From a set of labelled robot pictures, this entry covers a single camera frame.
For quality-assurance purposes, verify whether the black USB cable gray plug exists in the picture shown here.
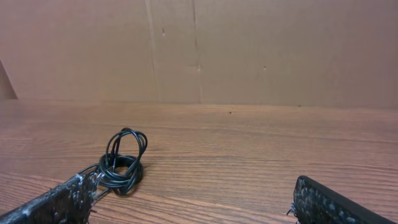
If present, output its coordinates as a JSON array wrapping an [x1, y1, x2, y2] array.
[[79, 128, 148, 198]]

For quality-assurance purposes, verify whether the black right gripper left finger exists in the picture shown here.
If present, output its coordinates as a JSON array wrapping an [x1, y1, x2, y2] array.
[[1, 174, 98, 224]]

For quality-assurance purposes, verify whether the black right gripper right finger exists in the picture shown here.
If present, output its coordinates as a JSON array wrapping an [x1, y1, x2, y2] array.
[[291, 175, 394, 224]]

